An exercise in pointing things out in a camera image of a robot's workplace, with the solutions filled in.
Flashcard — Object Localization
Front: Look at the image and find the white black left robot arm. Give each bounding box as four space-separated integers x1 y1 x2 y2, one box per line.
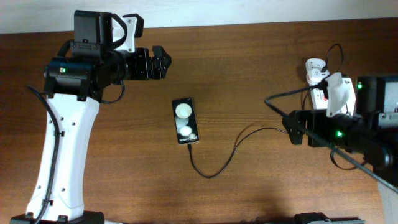
11 10 172 223

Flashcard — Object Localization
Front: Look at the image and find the black Galaxy flip phone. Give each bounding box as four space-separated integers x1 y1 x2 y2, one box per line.
172 98 200 145

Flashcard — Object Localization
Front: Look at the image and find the thin black charger cable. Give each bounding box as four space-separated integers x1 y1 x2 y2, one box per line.
187 43 345 179

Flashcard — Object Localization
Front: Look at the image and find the white power strip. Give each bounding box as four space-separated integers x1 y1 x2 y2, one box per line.
305 58 328 110

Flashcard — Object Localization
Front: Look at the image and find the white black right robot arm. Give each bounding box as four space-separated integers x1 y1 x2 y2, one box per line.
282 73 397 223

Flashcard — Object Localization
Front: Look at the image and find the white charger adapter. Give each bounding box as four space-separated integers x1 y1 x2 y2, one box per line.
306 68 330 86

